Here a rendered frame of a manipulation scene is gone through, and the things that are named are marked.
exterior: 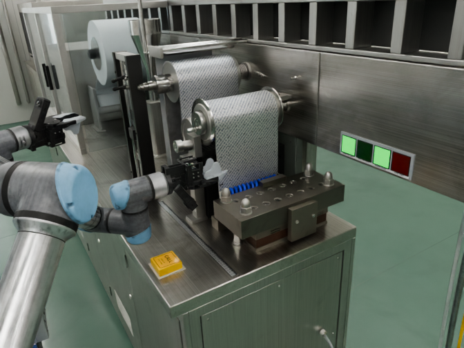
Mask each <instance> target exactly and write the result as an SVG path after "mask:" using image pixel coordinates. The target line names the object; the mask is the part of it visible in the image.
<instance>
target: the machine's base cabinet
mask: <svg viewBox="0 0 464 348"><path fill-rule="evenodd" d="M49 149H50V154H51V157H52V162H55V163H61V162H67V160H66V158H65V157H64V155H63V154H62V152H61V151H60V150H59V148H58V146H56V147H53V148H51V147H49ZM77 233H78V235H79V237H80V239H81V242H82V244H83V246H84V248H85V250H86V252H87V254H88V256H89V258H90V260H91V262H92V264H93V266H94V268H95V270H96V272H97V274H98V276H99V278H100V280H101V282H102V284H103V286H104V288H105V290H106V293H107V294H108V297H109V298H110V301H111V302H112V304H113V306H114V308H115V310H116V312H117V315H118V316H119V319H120V320H121V322H122V324H123V326H124V329H125V331H126V333H127V335H128V337H129V339H130V341H131V343H132V345H133V347H134V348H330V346H329V344H328V342H327V341H326V340H325V337H322V336H321V335H320V331H321V330H322V329H324V330H325V331H326V332H327V337H328V338H329V339H330V341H331V343H332V345H333V348H345V347H346V339H347V325H348V317H349V302H350V294H351V279H352V271H353V264H354V249H355V241H356V238H352V239H350V240H347V241H345V242H343V243H341V244H338V245H336V246H333V247H331V248H330V249H327V250H325V251H323V252H320V253H318V254H316V255H313V256H311V257H310V258H307V259H305V260H303V261H300V262H298V263H296V264H293V265H291V266H290V267H287V268H285V269H283V270H280V271H278V272H276V273H273V274H271V275H268V276H267V277H265V278H263V279H260V280H258V281H256V282H253V283H251V284H248V285H247V286H245V287H242V288H240V289H238V290H236V291H233V292H231V293H228V294H226V295H225V296H222V297H220V298H218V299H215V300H213V301H211V302H208V303H206V304H204V305H202V306H200V307H198V308H195V309H193V310H191V311H188V312H186V313H184V314H182V315H180V316H178V317H175V318H173V319H171V318H170V316H169V315H168V314H167V312H166V310H165V308H164V307H163V306H162V304H161V302H160V301H159V300H158V298H157V296H156V295H155V294H154V292H153V290H152V289H151V288H150V286H149V285H148V283H147V281H146V280H145V278H144V276H143V275H142V274H141V272H140V271H139V269H138V268H137V266H136V265H135V263H134V262H133V260H132V259H131V257H130V256H129V254H128V253H127V251H126V250H125V248H124V246H123V245H122V243H121V242H120V241H119V239H118V237H117V236H116V235H115V234H112V233H97V232H92V233H89V232H85V231H80V230H79V229H77Z"/></svg>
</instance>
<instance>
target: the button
mask: <svg viewBox="0 0 464 348"><path fill-rule="evenodd" d="M151 265H152V266H153V268H154V270H156V272H157V273H158V275H159V276H160V277H161V276H164V275H166V274H168V273H171V272H174V271H177V270H179V269H182V261H181V260H180V259H179V258H178V257H177V256H176V255H175V254H174V252H173V251H169V252H167V253H163V254H161V255H158V256H155V257H154V258H151Z"/></svg>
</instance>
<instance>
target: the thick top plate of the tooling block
mask: <svg viewBox="0 0 464 348"><path fill-rule="evenodd" d="M303 173H304V172H301V173H298V174H295V175H292V176H288V177H287V180H286V181H284V182H281V183H278V184H274V185H272V186H268V187H265V188H262V187H261V186H257V187H254V188H250V189H247V190H245V191H241V192H239V193H234V194H232V195H231V199H232V203H230V204H223V203H221V202H220V200H221V199H220V198H219V199H216V200H214V201H213V207H214V216H215V218H216V219H217V220H219V221H220V222H221V223H222V224H223V225H224V226H225V227H227V228H228V229H229V230H230V231H232V232H233V233H234V234H236V235H237V236H238V237H239V238H240V239H241V240H243V239H245V238H248V237H251V236H253V235H256V234H258V233H261V232H263V231H267V230H269V229H272V228H274V227H277V226H280V225H281V224H285V223H287V222H288V208H290V207H292V206H295V205H298V204H301V203H303V202H306V201H309V200H312V199H314V200H316V201H318V208H317V211H319V210H321V209H324V208H327V207H329V206H332V205H334V204H337V203H339V202H342V201H344V194H345V185H344V184H342V183H340V182H338V181H336V180H333V182H334V185H333V186H324V185H323V184H322V183H323V178H324V177H325V176H324V175H323V174H321V173H319V172H316V171H313V173H314V176H312V177H306V176H304V175H303ZM244 198H247V199H248V200H249V201H250V203H251V210H252V214H251V215H241V214H240V211H241V208H240V206H241V202H242V200H243V199H244Z"/></svg>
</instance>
